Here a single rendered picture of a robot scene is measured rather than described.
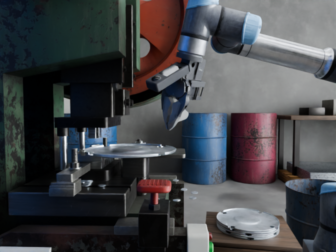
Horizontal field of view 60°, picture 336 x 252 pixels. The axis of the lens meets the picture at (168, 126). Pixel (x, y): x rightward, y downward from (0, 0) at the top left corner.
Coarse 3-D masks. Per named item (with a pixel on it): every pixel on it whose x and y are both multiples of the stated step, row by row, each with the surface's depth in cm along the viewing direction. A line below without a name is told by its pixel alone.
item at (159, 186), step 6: (144, 180) 62; (150, 180) 62; (156, 180) 62; (162, 180) 62; (168, 180) 62; (138, 186) 58; (144, 186) 58; (150, 186) 58; (156, 186) 58; (162, 186) 58; (168, 186) 58; (144, 192) 58; (150, 192) 58; (156, 192) 58; (162, 192) 58; (150, 198) 60; (156, 198) 60
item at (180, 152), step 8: (176, 152) 90; (184, 152) 90; (128, 160) 89; (136, 160) 89; (144, 160) 89; (128, 168) 89; (136, 168) 89; (144, 168) 89; (128, 176) 89; (136, 176) 89; (144, 176) 89
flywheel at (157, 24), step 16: (160, 0) 127; (176, 0) 127; (144, 16) 127; (160, 16) 127; (176, 16) 127; (144, 32) 128; (160, 32) 128; (176, 32) 127; (160, 48) 128; (176, 48) 124; (144, 64) 129; (160, 64) 125; (144, 80) 125
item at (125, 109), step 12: (72, 84) 86; (84, 84) 86; (96, 84) 86; (108, 84) 86; (120, 84) 88; (72, 96) 86; (84, 96) 86; (96, 96) 86; (108, 96) 86; (120, 96) 88; (72, 108) 86; (84, 108) 86; (96, 108) 86; (108, 108) 86; (120, 108) 88
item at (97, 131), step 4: (88, 128) 92; (92, 128) 92; (96, 128) 93; (100, 128) 95; (88, 132) 92; (92, 132) 92; (96, 132) 93; (100, 132) 95; (88, 136) 92; (92, 136) 92; (96, 136) 93; (100, 136) 95
